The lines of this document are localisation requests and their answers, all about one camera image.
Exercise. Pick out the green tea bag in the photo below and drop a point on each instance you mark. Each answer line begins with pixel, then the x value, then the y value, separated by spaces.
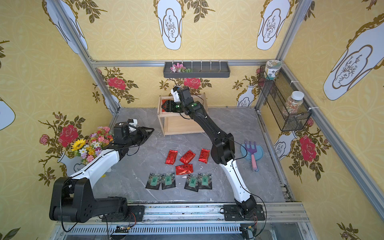
pixel 205 181
pixel 168 180
pixel 192 183
pixel 154 181

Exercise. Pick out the small circuit board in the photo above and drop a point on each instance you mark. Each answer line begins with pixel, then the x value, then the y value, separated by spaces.
pixel 247 233
pixel 120 229

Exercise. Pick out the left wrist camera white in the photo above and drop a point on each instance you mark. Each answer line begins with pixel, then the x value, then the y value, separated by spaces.
pixel 133 122

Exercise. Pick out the jar with patterned lid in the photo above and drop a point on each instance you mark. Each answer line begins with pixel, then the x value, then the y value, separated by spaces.
pixel 272 69

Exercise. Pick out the small pink flowers in tray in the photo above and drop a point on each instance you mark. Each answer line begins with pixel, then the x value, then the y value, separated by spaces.
pixel 179 68

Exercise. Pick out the red tea bag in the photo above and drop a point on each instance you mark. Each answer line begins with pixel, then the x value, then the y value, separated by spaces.
pixel 184 169
pixel 187 157
pixel 160 105
pixel 204 156
pixel 171 157

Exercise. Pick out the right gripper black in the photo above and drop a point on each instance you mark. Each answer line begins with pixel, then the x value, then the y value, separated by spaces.
pixel 168 106

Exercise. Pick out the green tea bag far left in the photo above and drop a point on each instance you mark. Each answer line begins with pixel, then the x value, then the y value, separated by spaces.
pixel 154 181

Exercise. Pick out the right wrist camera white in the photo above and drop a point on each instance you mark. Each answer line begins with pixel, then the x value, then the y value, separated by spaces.
pixel 175 94

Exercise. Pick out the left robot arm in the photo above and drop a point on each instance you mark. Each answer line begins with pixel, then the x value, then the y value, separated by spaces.
pixel 73 199

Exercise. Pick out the clear jar white lid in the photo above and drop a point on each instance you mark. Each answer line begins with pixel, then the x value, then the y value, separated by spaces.
pixel 293 103

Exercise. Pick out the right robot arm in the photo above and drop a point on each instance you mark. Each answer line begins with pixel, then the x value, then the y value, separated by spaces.
pixel 223 146

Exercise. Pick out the wooden two-tier shelf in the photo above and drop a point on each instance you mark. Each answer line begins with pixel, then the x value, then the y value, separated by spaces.
pixel 175 123

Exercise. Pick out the artificial flower bouquet in vase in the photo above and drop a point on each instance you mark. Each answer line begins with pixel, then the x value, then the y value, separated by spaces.
pixel 91 147

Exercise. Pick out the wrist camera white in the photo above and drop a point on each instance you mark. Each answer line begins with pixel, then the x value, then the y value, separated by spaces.
pixel 175 94
pixel 133 122

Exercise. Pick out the small circuit board left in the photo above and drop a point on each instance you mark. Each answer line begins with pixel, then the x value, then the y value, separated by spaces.
pixel 120 229

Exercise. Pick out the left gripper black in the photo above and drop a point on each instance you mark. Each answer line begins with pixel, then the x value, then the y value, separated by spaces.
pixel 140 134

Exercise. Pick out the black wire wall basket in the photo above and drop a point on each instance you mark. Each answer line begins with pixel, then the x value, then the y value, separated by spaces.
pixel 274 94

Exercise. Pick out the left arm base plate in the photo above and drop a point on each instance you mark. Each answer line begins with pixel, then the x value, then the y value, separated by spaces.
pixel 135 212

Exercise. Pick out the grey wall tray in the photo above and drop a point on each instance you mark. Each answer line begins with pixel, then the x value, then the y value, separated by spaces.
pixel 200 69

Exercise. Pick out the small circuit board right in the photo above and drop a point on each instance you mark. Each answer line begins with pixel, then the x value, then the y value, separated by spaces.
pixel 247 233

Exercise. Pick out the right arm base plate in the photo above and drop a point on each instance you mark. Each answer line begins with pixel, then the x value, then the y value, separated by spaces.
pixel 232 213

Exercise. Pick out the green tea bag far right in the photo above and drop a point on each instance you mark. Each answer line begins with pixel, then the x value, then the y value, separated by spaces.
pixel 205 181

